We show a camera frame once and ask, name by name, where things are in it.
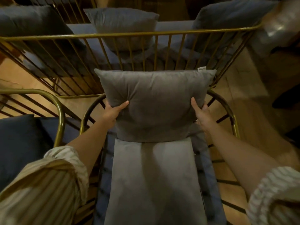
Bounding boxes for person's striped sleeve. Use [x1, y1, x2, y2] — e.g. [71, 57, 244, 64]
[0, 145, 90, 225]
[246, 166, 300, 225]

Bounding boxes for gold frame blue bench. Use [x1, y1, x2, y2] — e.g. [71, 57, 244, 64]
[0, 20, 263, 99]

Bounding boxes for person's right hand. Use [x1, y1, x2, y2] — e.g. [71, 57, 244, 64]
[190, 97, 217, 133]

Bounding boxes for grey shiny table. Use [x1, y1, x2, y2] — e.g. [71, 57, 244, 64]
[247, 0, 300, 58]

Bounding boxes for gold frame blue seat chair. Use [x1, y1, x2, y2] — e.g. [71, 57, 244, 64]
[0, 88, 83, 148]
[79, 87, 249, 225]

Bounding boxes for person's striped left sleeve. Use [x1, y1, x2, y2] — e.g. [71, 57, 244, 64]
[0, 145, 90, 225]

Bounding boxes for person's left forearm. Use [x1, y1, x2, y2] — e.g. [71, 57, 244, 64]
[67, 118, 111, 176]

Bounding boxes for person's striped right sleeve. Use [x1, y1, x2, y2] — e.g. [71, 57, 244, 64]
[246, 166, 300, 225]

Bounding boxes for person's right forearm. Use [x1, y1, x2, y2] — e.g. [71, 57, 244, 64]
[206, 123, 282, 197]

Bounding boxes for person's left hand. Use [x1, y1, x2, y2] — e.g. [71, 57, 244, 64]
[102, 99, 130, 129]

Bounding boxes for grey cushion with white tag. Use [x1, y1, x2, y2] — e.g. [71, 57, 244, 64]
[94, 67, 217, 143]

